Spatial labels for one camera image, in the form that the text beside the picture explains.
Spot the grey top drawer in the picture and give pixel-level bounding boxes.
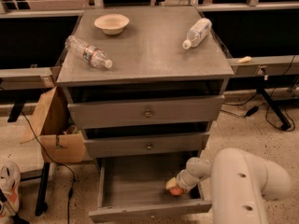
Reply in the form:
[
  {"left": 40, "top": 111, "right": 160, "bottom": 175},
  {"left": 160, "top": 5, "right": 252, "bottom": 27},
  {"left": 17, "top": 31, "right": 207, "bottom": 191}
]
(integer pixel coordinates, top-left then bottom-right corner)
[{"left": 68, "top": 95, "right": 224, "bottom": 129}]

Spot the clear bottle white label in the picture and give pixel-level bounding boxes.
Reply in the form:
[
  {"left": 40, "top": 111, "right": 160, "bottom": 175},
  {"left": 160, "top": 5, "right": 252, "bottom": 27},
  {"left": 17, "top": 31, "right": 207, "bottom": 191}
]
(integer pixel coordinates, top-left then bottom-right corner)
[{"left": 182, "top": 18, "right": 212, "bottom": 49}]

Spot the grey middle drawer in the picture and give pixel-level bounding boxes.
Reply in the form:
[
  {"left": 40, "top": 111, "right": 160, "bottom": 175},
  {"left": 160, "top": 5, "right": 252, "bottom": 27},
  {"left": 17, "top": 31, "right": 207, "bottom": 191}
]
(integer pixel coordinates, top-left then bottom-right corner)
[{"left": 85, "top": 133, "right": 209, "bottom": 158}]

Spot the clear bottle red label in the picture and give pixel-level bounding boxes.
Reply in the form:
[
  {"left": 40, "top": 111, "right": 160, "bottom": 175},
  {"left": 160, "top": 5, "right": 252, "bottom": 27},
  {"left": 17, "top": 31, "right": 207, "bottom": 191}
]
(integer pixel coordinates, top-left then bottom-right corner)
[{"left": 65, "top": 35, "right": 113, "bottom": 69}]

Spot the black table leg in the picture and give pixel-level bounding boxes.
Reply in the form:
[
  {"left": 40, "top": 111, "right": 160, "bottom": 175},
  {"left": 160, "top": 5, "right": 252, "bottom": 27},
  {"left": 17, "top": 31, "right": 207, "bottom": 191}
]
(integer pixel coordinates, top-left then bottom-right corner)
[
  {"left": 257, "top": 89, "right": 291, "bottom": 131},
  {"left": 35, "top": 162, "right": 50, "bottom": 217}
]

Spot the beige ceramic bowl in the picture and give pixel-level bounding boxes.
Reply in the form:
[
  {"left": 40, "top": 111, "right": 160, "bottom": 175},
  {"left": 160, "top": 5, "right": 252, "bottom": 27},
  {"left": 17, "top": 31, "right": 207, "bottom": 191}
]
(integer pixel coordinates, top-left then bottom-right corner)
[{"left": 94, "top": 14, "right": 130, "bottom": 35}]

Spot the grey open bottom drawer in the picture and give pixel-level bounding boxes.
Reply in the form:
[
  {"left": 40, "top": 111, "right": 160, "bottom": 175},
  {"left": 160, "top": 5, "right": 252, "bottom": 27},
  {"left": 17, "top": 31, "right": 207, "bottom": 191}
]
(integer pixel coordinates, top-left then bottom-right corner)
[{"left": 89, "top": 152, "right": 211, "bottom": 223}]

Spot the black right table leg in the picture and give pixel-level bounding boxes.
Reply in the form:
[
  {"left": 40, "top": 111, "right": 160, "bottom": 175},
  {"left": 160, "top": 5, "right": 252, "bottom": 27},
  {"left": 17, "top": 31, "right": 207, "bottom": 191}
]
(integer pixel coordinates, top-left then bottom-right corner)
[{"left": 257, "top": 89, "right": 291, "bottom": 131}]

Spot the grey wooden drawer cabinet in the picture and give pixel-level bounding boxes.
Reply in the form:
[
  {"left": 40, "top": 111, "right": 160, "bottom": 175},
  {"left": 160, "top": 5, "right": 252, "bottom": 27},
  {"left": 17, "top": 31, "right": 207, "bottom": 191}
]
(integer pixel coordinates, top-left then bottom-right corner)
[{"left": 56, "top": 6, "right": 235, "bottom": 161}]

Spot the small cream foam piece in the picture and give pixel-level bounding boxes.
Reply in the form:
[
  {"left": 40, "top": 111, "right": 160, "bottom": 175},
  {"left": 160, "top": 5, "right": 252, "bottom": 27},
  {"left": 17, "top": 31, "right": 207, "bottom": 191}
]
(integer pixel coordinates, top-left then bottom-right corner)
[{"left": 237, "top": 56, "right": 251, "bottom": 63}]

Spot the black floor cable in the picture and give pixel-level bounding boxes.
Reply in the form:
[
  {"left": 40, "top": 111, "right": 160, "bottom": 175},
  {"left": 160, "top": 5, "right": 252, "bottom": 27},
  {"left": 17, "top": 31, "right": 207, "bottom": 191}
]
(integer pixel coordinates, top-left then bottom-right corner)
[{"left": 20, "top": 110, "right": 77, "bottom": 224}]

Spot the white orange sneaker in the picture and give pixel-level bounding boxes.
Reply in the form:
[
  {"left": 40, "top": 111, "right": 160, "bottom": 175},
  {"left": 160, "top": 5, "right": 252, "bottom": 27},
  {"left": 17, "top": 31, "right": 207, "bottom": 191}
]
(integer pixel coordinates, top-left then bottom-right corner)
[{"left": 0, "top": 161, "right": 21, "bottom": 212}]

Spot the red apple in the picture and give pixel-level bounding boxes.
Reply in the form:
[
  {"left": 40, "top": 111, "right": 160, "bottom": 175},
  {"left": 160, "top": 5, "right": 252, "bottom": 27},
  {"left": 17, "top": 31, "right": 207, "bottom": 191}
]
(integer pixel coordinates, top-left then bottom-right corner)
[{"left": 170, "top": 188, "right": 183, "bottom": 196}]

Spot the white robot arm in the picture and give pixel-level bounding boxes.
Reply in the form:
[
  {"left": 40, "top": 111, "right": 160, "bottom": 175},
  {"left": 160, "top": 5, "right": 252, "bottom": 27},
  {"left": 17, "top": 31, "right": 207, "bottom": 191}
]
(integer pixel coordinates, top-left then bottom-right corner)
[{"left": 165, "top": 148, "right": 292, "bottom": 224}]

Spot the brown cardboard box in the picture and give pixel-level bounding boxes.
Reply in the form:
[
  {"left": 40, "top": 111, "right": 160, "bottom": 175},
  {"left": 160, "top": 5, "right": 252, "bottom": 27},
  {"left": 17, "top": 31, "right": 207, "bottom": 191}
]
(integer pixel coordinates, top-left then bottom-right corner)
[{"left": 20, "top": 87, "right": 86, "bottom": 163}]

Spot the black power adapter cable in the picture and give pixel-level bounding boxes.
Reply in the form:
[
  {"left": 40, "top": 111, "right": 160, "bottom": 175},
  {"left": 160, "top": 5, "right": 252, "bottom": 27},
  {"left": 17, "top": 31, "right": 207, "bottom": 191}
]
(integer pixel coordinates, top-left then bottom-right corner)
[{"left": 221, "top": 91, "right": 296, "bottom": 133}]

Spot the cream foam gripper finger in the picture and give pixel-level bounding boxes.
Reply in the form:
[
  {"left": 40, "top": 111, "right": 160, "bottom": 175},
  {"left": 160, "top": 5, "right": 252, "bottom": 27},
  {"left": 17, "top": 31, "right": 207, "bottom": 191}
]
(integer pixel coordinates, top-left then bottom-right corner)
[{"left": 165, "top": 177, "right": 177, "bottom": 190}]

